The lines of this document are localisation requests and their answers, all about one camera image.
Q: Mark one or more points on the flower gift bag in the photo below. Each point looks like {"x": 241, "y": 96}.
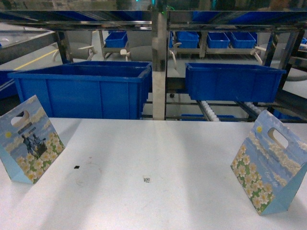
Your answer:
{"x": 29, "y": 143}
{"x": 270, "y": 164}

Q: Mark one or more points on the small qr code sticker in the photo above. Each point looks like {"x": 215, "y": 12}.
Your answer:
{"x": 147, "y": 179}

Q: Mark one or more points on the blue bin on left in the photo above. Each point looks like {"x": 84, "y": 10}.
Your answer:
{"x": 88, "y": 89}

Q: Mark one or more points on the blue bin centre rack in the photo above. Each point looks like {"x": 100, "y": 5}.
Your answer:
{"x": 232, "y": 82}

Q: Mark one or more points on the steel rack upright post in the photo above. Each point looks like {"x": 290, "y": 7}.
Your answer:
{"x": 159, "y": 53}

